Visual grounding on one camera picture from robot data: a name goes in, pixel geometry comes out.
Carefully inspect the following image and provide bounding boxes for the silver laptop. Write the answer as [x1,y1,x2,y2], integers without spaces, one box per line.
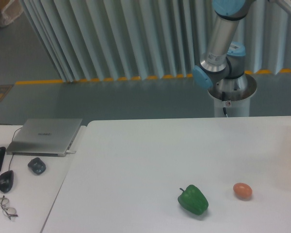
[6,118,82,157]

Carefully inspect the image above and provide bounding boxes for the wire-rimmed eyeglasses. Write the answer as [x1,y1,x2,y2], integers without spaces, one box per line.
[0,196,18,220]

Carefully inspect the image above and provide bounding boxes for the green bell pepper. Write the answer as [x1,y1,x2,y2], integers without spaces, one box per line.
[178,184,209,216]

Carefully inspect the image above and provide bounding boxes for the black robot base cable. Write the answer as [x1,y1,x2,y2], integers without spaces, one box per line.
[221,91,229,118]

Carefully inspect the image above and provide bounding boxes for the grey pleated curtain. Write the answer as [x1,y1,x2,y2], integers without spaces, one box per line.
[21,0,291,82]

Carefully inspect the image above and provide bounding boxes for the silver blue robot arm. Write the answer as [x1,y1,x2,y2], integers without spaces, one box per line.
[192,0,253,89]

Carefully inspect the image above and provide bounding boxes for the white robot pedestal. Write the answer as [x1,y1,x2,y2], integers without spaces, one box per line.
[208,74,257,117]

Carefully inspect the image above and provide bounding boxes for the brown egg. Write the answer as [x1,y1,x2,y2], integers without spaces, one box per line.
[233,183,253,200]

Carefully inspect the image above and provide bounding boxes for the black mouse cable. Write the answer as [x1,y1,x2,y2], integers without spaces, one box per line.
[0,123,24,172]

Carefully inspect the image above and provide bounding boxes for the white usb plug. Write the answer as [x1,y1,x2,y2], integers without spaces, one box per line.
[65,150,76,155]

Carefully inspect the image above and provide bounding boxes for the black computer mouse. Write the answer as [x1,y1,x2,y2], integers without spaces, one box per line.
[0,170,14,193]

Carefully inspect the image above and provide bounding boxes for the dark earbuds case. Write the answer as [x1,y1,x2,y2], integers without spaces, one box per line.
[28,157,46,175]

